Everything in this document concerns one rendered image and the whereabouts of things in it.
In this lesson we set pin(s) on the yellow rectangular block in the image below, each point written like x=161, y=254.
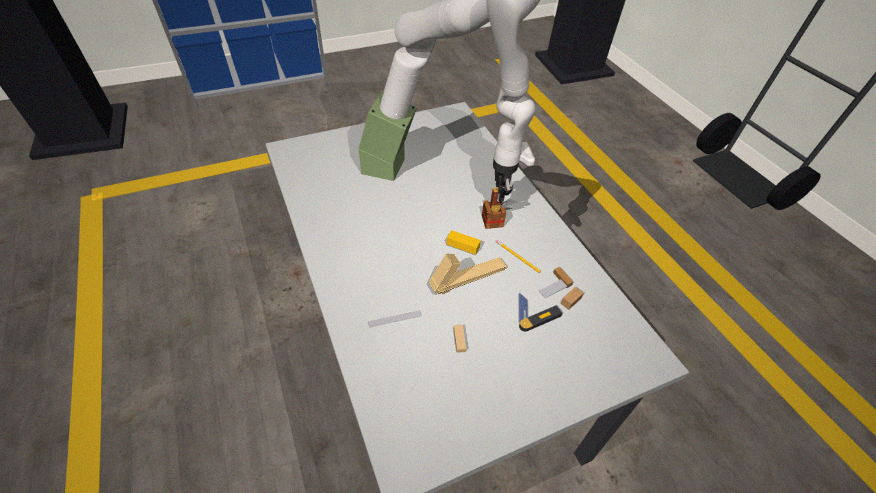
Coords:
x=462, y=242

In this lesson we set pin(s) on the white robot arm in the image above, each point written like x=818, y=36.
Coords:
x=454, y=18

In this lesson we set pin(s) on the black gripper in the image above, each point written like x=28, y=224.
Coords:
x=503, y=177

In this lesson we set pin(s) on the grey flat bar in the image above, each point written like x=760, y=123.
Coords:
x=392, y=319

